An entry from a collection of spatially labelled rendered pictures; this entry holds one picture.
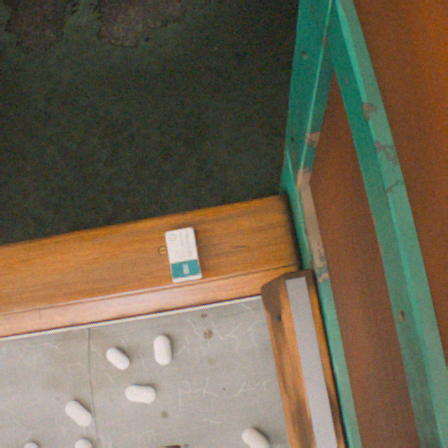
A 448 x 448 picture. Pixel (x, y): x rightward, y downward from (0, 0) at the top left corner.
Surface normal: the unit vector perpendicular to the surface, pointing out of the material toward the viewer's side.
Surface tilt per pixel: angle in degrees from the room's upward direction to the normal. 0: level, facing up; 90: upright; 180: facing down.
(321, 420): 0
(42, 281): 0
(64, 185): 0
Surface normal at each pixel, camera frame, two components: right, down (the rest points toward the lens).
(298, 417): -0.91, 0.05
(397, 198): -0.02, -0.28
